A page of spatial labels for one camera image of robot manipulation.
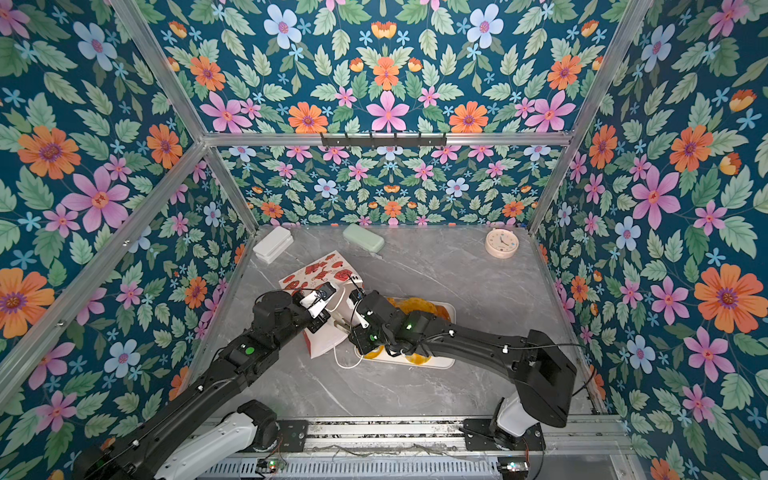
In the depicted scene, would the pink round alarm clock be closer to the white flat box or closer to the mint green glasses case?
the mint green glasses case

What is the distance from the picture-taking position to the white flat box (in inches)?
43.2

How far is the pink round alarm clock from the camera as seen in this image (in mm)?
1118

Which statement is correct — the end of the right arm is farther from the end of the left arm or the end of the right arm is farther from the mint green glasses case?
the mint green glasses case

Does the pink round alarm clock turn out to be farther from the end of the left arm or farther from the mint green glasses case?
the end of the left arm

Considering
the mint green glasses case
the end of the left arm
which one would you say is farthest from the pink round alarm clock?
the end of the left arm

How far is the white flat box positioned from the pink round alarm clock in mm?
784

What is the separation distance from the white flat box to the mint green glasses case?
0.23m

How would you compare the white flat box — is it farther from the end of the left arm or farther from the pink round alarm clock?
the pink round alarm clock

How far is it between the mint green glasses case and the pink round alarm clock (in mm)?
417

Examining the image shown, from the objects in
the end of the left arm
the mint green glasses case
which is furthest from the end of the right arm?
the mint green glasses case

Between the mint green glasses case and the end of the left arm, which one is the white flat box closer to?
the mint green glasses case

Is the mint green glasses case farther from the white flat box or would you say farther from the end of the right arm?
the end of the right arm

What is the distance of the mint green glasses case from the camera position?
113 centimetres

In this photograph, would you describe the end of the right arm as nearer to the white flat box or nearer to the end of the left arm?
the end of the left arm
